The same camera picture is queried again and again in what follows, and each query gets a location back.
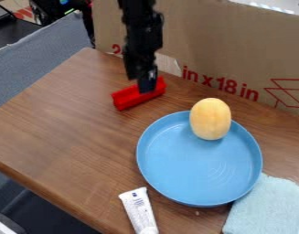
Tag white cream tube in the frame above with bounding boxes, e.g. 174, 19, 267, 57
118, 187, 158, 234

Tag light blue towel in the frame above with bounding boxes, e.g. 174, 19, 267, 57
221, 174, 299, 234

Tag grey fabric panel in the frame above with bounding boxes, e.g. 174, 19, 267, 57
0, 13, 92, 106

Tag yellow potato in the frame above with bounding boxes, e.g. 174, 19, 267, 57
189, 98, 230, 140

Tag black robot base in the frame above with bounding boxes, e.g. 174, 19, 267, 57
27, 0, 94, 46

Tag brown cardboard box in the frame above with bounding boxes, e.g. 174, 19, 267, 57
90, 0, 299, 118

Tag red plastic block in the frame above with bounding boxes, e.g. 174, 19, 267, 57
110, 77, 165, 111

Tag blue round plate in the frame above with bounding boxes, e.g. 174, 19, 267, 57
134, 112, 263, 207

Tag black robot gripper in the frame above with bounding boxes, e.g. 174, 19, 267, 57
117, 0, 164, 94

